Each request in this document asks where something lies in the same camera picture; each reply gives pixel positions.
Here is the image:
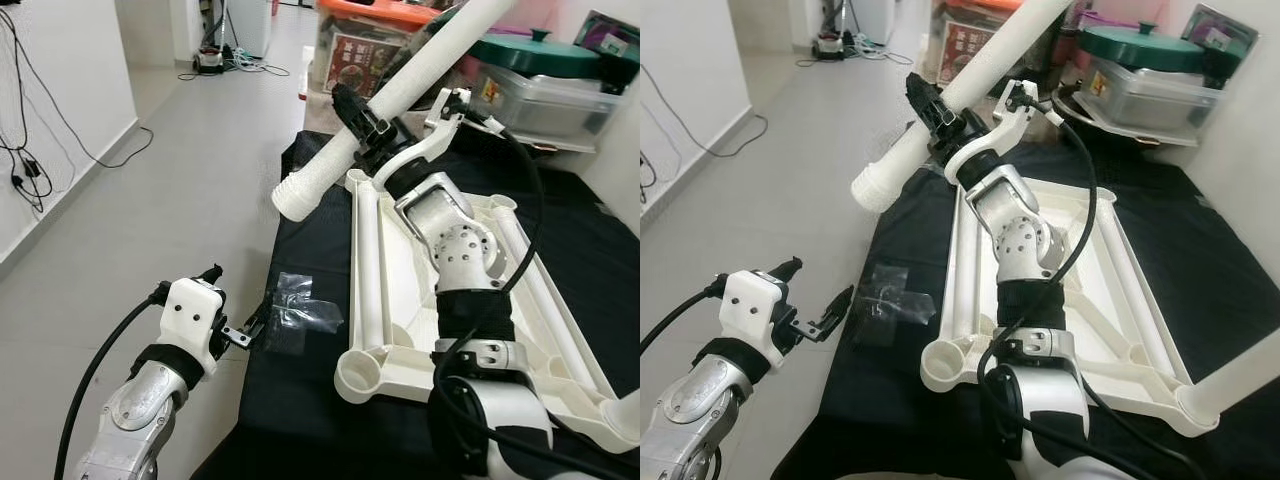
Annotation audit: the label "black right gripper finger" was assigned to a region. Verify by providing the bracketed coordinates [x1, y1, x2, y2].
[332, 84, 393, 151]
[905, 72, 966, 136]

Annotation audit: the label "white plastic children table top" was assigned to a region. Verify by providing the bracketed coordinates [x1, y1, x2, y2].
[920, 180, 1223, 438]
[333, 168, 641, 449]

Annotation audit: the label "storage box with red poster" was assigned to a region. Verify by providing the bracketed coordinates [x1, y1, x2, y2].
[930, 0, 1031, 86]
[318, 0, 446, 101]

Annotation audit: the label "black tablecloth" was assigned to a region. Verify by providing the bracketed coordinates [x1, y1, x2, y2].
[770, 140, 1280, 480]
[190, 128, 641, 480]

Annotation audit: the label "upright vacuum cleaner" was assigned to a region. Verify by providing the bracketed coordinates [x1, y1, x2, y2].
[815, 0, 851, 59]
[193, 0, 241, 73]

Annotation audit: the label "white appliance cabinet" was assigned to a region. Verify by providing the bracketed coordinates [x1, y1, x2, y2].
[225, 0, 273, 59]

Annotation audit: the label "clear plastic container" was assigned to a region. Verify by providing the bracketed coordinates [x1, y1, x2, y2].
[470, 62, 626, 141]
[1085, 55, 1226, 136]

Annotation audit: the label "green pot lid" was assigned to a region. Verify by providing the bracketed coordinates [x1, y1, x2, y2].
[470, 28, 603, 81]
[1078, 22, 1206, 73]

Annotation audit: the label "purple and black box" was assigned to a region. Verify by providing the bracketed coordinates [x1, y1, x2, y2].
[572, 10, 641, 91]
[1185, 5, 1261, 86]

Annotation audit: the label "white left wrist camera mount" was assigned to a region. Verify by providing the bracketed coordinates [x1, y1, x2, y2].
[720, 268, 791, 373]
[158, 278, 229, 379]

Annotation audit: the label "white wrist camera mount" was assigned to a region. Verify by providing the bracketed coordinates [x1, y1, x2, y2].
[720, 268, 791, 373]
[955, 78, 1041, 191]
[158, 278, 229, 379]
[372, 88, 473, 193]

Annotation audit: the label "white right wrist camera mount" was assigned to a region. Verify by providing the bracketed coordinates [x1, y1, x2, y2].
[955, 78, 1041, 191]
[372, 88, 473, 193]

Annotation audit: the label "pale cable bundle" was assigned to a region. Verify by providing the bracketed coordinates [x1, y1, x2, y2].
[845, 35, 906, 66]
[225, 55, 291, 79]

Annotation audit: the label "black floor cable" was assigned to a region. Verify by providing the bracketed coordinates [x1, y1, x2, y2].
[15, 30, 156, 171]
[640, 60, 771, 161]

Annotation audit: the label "black wall cables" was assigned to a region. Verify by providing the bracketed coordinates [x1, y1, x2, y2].
[0, 100, 51, 216]

